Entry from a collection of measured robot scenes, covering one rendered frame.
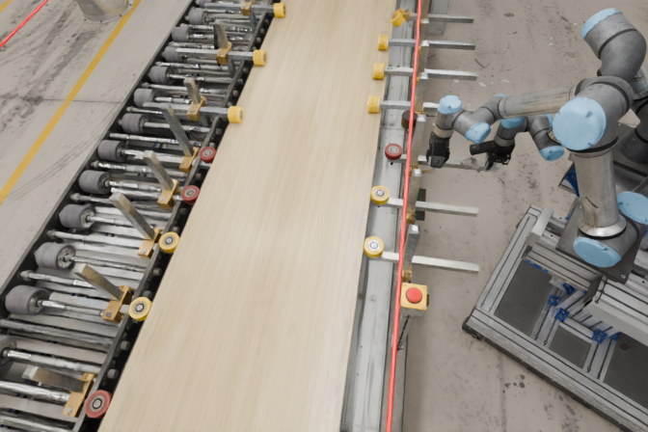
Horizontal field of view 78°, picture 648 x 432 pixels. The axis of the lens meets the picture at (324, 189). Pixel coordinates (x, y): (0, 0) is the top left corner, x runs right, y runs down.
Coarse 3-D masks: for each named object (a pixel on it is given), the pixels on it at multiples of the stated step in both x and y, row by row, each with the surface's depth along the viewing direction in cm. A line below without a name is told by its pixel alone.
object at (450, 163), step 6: (402, 156) 186; (420, 156) 185; (396, 162) 188; (402, 162) 187; (420, 162) 185; (426, 162) 184; (450, 162) 182; (456, 162) 182; (480, 162) 181; (456, 168) 184; (462, 168) 183; (468, 168) 182; (480, 168) 181
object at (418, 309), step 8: (408, 288) 113; (424, 288) 112; (424, 296) 111; (400, 304) 110; (408, 304) 110; (416, 304) 110; (424, 304) 110; (400, 312) 115; (408, 312) 114; (416, 312) 112
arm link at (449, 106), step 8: (448, 96) 137; (456, 96) 137; (440, 104) 137; (448, 104) 135; (456, 104) 135; (440, 112) 138; (448, 112) 136; (456, 112) 136; (440, 120) 141; (448, 120) 138; (440, 128) 144; (448, 128) 142
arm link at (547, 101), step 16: (592, 80) 106; (608, 80) 100; (624, 80) 101; (496, 96) 140; (512, 96) 131; (528, 96) 124; (544, 96) 119; (560, 96) 115; (496, 112) 136; (512, 112) 130; (528, 112) 125; (544, 112) 121
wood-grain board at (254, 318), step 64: (320, 0) 259; (384, 0) 254; (320, 64) 222; (256, 128) 196; (320, 128) 194; (256, 192) 174; (320, 192) 172; (192, 256) 158; (256, 256) 157; (320, 256) 155; (192, 320) 144; (256, 320) 142; (320, 320) 141; (128, 384) 133; (192, 384) 132; (256, 384) 130; (320, 384) 129
